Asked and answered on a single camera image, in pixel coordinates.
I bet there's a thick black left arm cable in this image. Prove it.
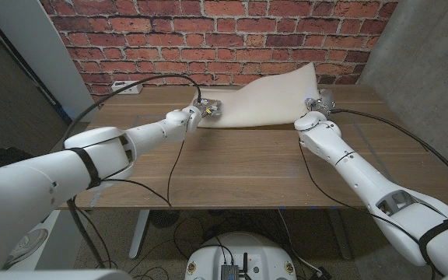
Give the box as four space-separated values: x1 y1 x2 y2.
62 73 202 269

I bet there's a white sneaker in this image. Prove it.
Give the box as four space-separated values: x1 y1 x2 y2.
4 228 49 269

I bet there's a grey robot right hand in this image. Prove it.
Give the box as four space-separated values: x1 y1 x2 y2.
304 88 336 117

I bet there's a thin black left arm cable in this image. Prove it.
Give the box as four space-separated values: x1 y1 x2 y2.
101 139 187 208

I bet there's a white metal table leg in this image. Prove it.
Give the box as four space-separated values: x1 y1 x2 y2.
128 209 151 261
327 208 353 261

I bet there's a white power strip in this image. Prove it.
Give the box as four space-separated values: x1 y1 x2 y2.
110 80 144 96

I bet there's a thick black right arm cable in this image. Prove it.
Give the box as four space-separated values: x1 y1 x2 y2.
329 108 448 198

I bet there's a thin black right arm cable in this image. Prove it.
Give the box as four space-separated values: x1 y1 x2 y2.
297 139 443 279

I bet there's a white floor cable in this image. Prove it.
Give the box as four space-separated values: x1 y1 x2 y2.
277 208 322 275

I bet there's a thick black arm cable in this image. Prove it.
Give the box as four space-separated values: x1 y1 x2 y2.
62 73 202 269
329 108 448 198

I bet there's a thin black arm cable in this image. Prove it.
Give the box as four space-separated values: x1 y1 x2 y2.
297 139 443 279
101 139 187 208

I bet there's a red brick print backdrop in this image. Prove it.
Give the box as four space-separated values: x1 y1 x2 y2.
39 0 400 108

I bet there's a cream memory foam sheet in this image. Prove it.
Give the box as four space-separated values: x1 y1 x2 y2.
191 61 322 129

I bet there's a small grey electronics box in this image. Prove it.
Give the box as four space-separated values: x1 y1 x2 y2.
219 264 240 280

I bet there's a white wall panel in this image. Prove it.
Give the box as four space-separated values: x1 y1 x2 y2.
0 0 100 124

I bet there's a black round fan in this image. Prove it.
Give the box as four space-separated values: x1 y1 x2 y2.
149 209 180 229

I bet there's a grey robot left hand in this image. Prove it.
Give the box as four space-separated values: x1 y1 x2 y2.
191 97 223 118

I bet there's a white robot torso base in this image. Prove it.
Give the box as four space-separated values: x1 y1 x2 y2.
184 232 298 280

